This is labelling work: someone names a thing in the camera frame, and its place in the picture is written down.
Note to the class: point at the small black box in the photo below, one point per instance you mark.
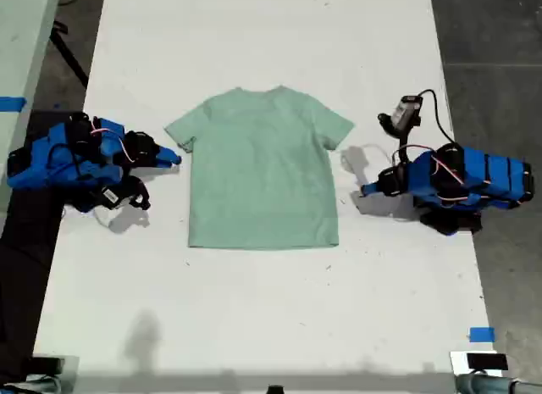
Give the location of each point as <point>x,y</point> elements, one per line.
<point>46,365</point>
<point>487,362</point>

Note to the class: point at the grey metal tube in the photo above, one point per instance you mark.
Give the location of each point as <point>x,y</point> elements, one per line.
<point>25,386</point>
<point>487,384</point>

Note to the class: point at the pale green T-shirt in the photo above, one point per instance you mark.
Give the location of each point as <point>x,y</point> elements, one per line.
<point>262,169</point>

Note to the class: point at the black stand leg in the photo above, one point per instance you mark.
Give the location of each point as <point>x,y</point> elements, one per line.
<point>70,57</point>

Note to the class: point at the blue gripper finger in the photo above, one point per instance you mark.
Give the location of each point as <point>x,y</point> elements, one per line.
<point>163,162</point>
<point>373,186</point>
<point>168,153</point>
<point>373,192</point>

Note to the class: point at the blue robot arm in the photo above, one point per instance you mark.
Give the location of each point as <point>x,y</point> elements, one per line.
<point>495,173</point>
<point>55,165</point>

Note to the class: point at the blue tape strip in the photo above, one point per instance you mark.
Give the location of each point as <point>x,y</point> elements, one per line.
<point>12,103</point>
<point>482,334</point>

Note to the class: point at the small black knob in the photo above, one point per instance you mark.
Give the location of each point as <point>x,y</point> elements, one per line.
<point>275,390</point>

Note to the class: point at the black camera box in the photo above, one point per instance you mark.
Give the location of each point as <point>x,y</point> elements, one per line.
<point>407,111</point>
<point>111,195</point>

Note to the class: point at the black camera stalk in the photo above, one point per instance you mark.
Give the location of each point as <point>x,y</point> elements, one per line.
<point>387,125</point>
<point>137,186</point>

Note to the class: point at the pale side table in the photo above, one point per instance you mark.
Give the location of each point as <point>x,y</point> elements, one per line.
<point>21,38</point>

